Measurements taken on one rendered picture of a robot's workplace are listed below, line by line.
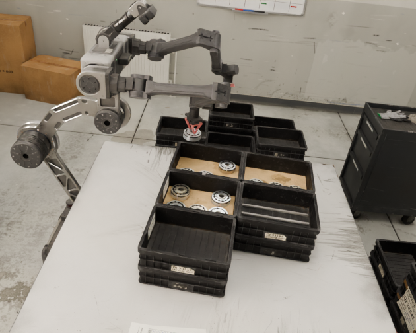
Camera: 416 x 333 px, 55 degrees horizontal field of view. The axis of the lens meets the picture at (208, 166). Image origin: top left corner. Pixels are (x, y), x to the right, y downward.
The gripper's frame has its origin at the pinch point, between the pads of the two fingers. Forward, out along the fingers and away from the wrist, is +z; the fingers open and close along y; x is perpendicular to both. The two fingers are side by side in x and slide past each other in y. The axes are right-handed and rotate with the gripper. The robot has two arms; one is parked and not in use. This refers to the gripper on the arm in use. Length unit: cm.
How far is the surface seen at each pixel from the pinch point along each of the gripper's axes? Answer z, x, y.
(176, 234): 24, 33, -50
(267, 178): 23, -36, -30
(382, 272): 77, -98, -86
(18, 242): 106, 99, 63
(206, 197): 23.0, 6.4, -31.7
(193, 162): 22.5, -2.4, -0.3
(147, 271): 26, 53, -63
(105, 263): 37, 66, -43
